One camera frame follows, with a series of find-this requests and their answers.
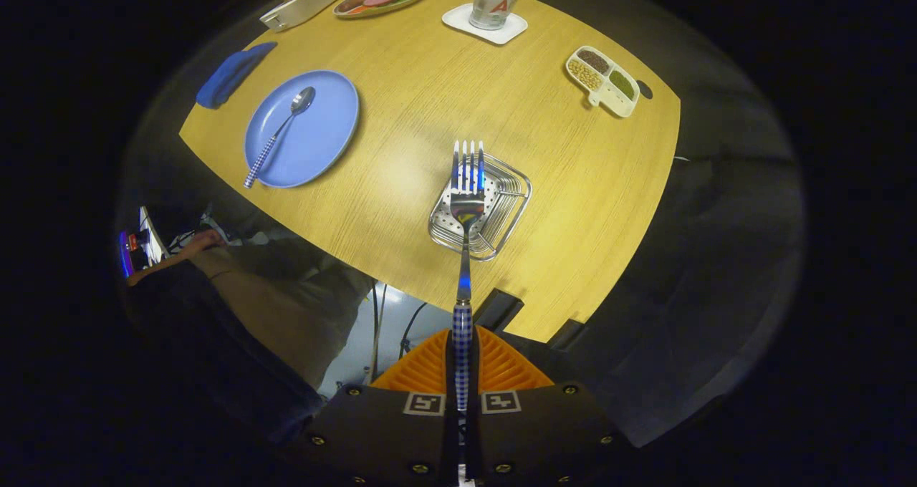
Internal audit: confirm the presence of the blue round plate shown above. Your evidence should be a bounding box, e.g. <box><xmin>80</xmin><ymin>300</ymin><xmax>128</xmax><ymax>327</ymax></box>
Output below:
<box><xmin>244</xmin><ymin>69</ymin><xmax>360</xmax><ymax>189</ymax></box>

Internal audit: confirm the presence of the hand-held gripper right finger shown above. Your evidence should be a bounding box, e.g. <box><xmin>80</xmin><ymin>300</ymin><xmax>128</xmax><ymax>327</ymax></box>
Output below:
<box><xmin>469</xmin><ymin>326</ymin><xmax>631</xmax><ymax>487</ymax></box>

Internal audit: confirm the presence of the white toaster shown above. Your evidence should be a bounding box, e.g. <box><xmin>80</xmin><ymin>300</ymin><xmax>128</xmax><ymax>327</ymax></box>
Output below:
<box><xmin>259</xmin><ymin>0</ymin><xmax>347</xmax><ymax>32</ymax></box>

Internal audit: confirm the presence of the fork with checkered handle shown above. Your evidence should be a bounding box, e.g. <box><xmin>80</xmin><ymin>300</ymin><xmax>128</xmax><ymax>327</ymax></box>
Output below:
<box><xmin>449</xmin><ymin>140</ymin><xmax>486</xmax><ymax>413</ymax></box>

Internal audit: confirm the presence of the spoon with checkered handle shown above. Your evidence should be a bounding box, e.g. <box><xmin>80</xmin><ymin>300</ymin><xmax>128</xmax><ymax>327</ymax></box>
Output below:
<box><xmin>243</xmin><ymin>86</ymin><xmax>317</xmax><ymax>190</ymax></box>

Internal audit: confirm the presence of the white divided seed dish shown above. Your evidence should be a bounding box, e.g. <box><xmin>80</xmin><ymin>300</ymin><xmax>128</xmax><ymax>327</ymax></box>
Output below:
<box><xmin>565</xmin><ymin>45</ymin><xmax>640</xmax><ymax>118</ymax></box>

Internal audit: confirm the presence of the blue folded towel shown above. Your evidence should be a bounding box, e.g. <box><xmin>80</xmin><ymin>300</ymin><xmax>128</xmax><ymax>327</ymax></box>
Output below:
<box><xmin>196</xmin><ymin>41</ymin><xmax>278</xmax><ymax>110</ymax></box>

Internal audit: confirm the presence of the black cable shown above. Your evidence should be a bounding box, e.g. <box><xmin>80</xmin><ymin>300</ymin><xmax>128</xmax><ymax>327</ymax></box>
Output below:
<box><xmin>398</xmin><ymin>301</ymin><xmax>431</xmax><ymax>359</ymax></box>
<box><xmin>370</xmin><ymin>283</ymin><xmax>388</xmax><ymax>384</ymax></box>

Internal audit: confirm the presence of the black table bracket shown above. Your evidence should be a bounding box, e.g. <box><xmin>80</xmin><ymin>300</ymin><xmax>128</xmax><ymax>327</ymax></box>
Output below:
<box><xmin>548</xmin><ymin>319</ymin><xmax>585</xmax><ymax>352</ymax></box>
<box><xmin>473</xmin><ymin>289</ymin><xmax>525</xmax><ymax>332</ymax></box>

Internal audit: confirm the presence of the white drink bottle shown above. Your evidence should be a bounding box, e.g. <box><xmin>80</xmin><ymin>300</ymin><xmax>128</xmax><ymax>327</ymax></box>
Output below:
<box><xmin>469</xmin><ymin>0</ymin><xmax>524</xmax><ymax>31</ymax></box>

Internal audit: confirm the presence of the white flat device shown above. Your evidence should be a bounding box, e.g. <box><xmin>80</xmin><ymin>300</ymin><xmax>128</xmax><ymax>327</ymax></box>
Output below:
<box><xmin>138</xmin><ymin>206</ymin><xmax>170</xmax><ymax>262</ymax></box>

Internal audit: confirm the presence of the metal wire basket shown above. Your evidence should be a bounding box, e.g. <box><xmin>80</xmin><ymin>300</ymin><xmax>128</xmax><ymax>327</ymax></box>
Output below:
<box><xmin>428</xmin><ymin>152</ymin><xmax>533</xmax><ymax>262</ymax></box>

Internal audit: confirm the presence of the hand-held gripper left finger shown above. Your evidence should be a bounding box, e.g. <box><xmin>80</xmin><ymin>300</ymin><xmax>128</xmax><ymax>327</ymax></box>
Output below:
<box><xmin>283</xmin><ymin>327</ymin><xmax>459</xmax><ymax>487</ymax></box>

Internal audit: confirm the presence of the device with purple screen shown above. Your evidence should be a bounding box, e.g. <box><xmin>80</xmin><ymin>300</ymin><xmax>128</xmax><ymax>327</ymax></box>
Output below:
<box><xmin>118</xmin><ymin>231</ymin><xmax>138</xmax><ymax>279</ymax></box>

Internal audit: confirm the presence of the white square coaster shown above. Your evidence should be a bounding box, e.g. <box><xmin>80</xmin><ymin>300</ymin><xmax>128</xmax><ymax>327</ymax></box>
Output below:
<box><xmin>441</xmin><ymin>3</ymin><xmax>529</xmax><ymax>46</ymax></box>

